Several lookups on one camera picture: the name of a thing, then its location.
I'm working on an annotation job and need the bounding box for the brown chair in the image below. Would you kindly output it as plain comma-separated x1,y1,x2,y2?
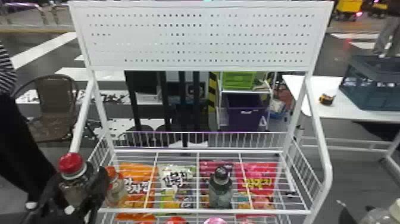
11,73,83,144

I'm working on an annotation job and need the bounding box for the striped post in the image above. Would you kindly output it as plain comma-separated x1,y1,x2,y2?
207,71,218,113

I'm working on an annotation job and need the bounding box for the orange snack packet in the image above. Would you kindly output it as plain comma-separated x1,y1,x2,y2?
115,161,158,222

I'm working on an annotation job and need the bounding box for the green crate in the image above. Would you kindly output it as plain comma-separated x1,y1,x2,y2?
221,71,258,91

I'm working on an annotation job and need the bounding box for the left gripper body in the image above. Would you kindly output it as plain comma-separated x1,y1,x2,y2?
21,203,90,224

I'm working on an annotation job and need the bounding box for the grey bottle with black cap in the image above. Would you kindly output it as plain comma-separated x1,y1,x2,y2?
207,166,234,209

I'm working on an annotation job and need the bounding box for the purple crate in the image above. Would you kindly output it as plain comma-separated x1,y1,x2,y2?
224,93,270,132

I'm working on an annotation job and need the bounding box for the white side table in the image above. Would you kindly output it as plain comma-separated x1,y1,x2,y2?
282,74,400,176

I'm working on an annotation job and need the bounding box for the pink snack packet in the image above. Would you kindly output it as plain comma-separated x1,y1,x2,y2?
198,160,236,210

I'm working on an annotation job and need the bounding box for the person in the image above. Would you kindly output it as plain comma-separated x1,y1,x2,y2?
372,0,400,58

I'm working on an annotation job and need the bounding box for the white wire rack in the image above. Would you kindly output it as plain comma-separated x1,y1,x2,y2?
68,0,335,224

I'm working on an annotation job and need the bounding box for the clear bottle with orange label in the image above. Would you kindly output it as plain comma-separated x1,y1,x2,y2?
105,166,130,208

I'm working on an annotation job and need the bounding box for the blue basket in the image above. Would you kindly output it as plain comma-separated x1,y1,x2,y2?
339,54,400,111

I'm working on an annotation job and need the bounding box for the white green snack packet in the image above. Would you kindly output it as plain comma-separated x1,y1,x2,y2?
157,163,198,210

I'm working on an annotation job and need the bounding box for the white shelf trolley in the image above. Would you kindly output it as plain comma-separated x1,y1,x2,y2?
216,71,276,132

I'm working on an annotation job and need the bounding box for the yellow cart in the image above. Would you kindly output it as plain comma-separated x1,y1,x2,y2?
332,0,364,22

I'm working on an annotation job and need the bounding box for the red snack packet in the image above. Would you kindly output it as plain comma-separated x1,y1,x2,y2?
235,161,280,218

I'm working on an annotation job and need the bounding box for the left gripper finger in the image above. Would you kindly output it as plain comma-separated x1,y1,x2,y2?
37,178,69,214
82,166,111,224

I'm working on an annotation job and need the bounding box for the yellow tape measure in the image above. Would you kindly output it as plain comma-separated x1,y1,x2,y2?
318,92,336,106

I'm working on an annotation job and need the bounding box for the clear bottle with red cap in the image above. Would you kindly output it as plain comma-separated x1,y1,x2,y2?
58,152,96,208

